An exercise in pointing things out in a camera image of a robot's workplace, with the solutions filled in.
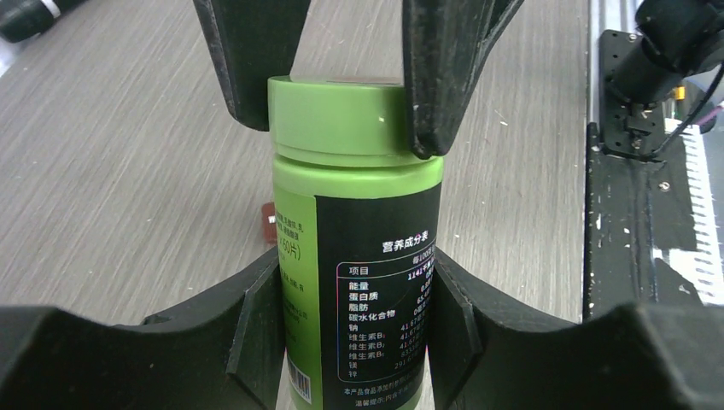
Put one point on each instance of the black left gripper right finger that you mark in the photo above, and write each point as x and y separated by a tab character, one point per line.
487	350

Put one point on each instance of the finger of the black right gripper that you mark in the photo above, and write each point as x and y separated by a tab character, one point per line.
445	45
249	42

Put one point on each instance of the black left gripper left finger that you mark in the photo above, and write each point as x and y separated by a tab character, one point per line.
220	349

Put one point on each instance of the brown translucent pill container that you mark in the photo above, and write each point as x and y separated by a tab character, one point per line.
268	221

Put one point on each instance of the green black pill bottle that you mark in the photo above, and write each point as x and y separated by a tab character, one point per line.
356	217

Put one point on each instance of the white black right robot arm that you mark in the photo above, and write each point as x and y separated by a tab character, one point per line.
679	39

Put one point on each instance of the black microphone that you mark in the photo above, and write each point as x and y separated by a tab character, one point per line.
23	19

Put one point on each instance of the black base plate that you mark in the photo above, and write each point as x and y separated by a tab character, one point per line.
654	229

